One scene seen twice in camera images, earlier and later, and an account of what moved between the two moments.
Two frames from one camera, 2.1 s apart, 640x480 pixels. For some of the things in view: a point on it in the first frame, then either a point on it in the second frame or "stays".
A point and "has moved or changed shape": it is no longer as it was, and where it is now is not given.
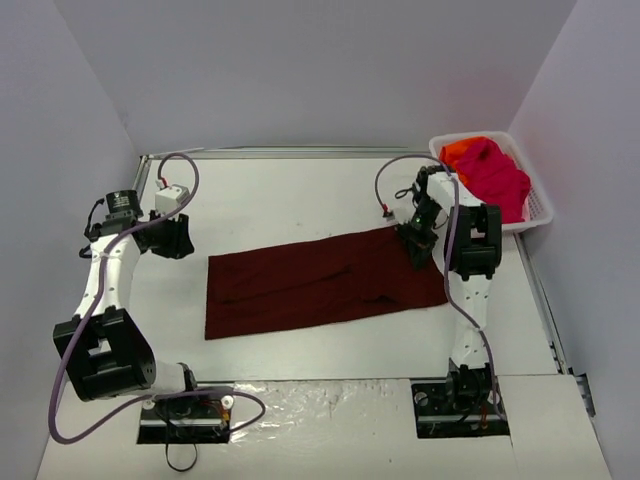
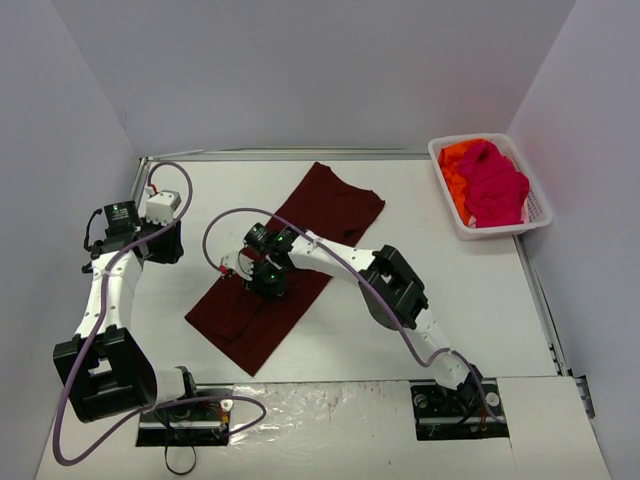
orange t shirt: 448,155 stays
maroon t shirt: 316,281 has moved or changed shape
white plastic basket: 539,209 stays
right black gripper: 417,239 to 261,282
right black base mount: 459,407 stays
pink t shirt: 494,177 stays
